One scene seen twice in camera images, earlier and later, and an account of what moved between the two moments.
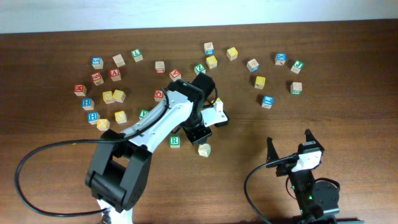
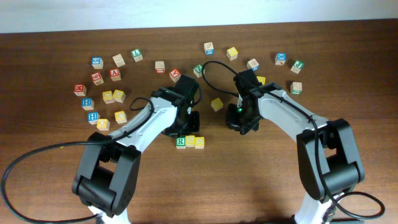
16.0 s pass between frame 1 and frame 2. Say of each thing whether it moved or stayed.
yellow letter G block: stayed
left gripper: moved
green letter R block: moved
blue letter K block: stayed
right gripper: moved
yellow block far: stayed
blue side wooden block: stayed
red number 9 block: stayed
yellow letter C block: stayed
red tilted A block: stayed
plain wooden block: stayed
